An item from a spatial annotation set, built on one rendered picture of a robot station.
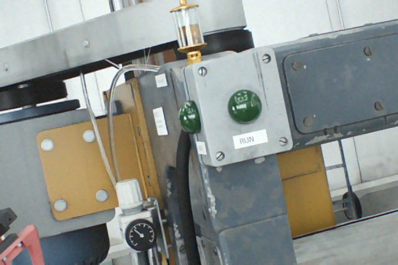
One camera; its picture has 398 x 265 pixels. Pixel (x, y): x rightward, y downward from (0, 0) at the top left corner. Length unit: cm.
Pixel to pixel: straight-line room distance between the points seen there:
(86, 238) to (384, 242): 42
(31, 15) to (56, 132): 487
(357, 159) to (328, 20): 119
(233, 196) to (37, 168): 42
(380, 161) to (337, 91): 584
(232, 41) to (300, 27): 550
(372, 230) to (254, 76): 34
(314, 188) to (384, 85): 32
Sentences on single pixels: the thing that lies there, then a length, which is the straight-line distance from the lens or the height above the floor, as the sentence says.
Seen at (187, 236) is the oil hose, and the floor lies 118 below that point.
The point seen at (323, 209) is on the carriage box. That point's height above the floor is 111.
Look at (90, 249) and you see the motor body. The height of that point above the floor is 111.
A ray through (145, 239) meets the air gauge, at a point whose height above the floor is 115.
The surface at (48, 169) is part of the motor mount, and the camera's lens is 105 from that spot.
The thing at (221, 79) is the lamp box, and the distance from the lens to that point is 64.
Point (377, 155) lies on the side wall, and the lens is 655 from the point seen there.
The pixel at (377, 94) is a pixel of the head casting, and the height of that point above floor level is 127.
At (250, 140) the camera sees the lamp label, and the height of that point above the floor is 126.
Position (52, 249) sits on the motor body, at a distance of 110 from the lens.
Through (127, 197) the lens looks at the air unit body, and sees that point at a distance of 89.
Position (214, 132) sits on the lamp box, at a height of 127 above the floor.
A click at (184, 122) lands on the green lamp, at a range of 65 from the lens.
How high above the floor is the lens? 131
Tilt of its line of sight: 3 degrees down
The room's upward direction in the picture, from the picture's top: 12 degrees counter-clockwise
